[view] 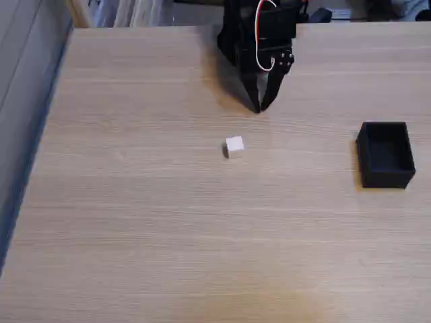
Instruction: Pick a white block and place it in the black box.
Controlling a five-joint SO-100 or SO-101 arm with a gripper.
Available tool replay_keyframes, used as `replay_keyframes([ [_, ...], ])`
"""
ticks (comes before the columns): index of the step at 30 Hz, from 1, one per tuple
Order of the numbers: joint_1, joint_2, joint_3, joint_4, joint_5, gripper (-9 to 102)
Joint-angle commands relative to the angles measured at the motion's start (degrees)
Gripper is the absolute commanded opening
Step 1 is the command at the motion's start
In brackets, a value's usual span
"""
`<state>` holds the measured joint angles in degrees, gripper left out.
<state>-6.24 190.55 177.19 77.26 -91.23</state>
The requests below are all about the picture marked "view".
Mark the black open box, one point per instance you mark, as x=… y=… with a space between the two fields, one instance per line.
x=387 y=156

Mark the dark blue object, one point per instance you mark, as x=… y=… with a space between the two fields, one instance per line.
x=320 y=16

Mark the stack of white panels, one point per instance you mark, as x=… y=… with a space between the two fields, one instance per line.
x=134 y=12

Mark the white block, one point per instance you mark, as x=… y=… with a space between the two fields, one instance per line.
x=235 y=145

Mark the light wooden frame bar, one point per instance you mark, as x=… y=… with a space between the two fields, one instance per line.
x=79 y=13

